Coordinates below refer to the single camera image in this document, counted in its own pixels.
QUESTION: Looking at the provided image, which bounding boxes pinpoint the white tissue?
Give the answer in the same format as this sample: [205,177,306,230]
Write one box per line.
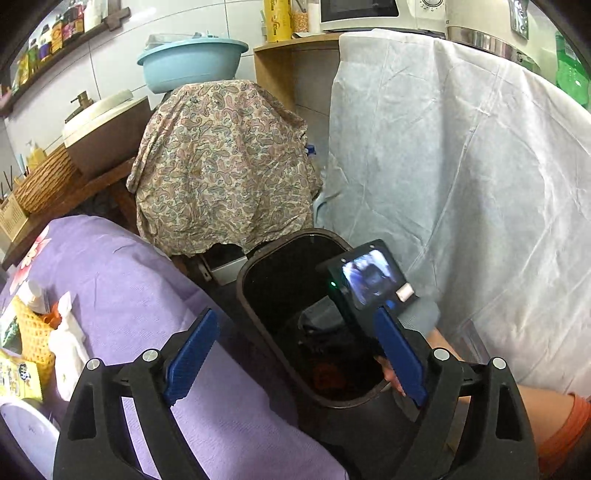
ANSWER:
[48,292,89,402]

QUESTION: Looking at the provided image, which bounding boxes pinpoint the yellow foam fruit net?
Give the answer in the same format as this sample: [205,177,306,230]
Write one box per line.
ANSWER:
[11,296,55,387]

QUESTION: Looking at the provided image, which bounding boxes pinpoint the orange peel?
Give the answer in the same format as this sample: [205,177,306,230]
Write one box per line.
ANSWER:
[41,303,62,329]

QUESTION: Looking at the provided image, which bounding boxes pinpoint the green white milk carton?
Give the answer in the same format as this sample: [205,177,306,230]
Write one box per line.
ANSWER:
[16,280,50,315]

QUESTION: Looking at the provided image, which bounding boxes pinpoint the black trash bin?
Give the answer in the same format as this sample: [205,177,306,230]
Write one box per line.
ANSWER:
[236,229,414,479]

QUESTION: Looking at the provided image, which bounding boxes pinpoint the person's right hand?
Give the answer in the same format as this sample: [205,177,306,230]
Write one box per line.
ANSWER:
[376,356,406,397]

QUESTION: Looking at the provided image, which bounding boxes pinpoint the white plate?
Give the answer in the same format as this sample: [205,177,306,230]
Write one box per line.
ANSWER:
[1,399,59,479]

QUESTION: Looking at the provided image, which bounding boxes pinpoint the yellow green flat package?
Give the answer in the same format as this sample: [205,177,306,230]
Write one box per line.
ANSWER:
[0,351,43,402]

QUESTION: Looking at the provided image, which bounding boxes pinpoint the white nonwoven cloth cover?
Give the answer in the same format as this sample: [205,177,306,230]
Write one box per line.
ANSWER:
[318,30,590,396]

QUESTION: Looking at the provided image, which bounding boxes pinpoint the paisley patterned cloth cover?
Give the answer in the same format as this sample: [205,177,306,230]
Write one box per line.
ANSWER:
[126,80,322,256]

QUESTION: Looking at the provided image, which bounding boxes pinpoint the wooden counter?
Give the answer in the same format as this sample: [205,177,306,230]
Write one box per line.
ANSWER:
[2,158,138,270]

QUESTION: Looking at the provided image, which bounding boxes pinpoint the beige utensil holder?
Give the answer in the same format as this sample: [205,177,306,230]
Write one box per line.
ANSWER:
[0,194,28,241]

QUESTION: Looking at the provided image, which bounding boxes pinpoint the wooden side cabinet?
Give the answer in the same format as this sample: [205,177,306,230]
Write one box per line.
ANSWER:
[253,33,339,158]

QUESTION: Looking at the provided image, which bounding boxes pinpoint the woven wicker basket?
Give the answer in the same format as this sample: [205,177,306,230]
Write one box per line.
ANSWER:
[14,144,81,214]

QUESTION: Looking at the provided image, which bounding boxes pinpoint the brown and cream sink basin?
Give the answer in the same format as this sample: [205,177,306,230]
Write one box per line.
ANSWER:
[61,90,152,180]

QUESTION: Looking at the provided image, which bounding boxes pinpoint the yellow soap dispenser bottle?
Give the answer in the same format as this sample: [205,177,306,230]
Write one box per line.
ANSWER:
[27,140,47,173]

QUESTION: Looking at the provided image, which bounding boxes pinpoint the white microwave oven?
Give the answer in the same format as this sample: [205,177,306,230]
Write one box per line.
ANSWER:
[320,0,446,36]

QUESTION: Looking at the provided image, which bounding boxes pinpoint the yellow roll package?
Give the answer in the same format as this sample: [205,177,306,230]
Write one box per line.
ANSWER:
[263,0,293,43]

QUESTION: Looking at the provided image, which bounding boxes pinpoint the green stacked bowls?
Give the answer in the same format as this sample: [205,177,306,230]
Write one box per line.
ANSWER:
[555,31,590,108]

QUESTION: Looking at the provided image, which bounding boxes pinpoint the brass faucet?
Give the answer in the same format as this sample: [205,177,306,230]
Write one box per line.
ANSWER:
[64,91,94,124]

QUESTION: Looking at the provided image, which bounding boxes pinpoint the light blue plastic basin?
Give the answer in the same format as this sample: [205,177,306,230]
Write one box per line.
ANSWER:
[137,37,249,94]

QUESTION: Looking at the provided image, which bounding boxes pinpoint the wooden wall shelf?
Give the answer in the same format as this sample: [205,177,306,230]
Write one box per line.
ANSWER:
[0,6,132,119]

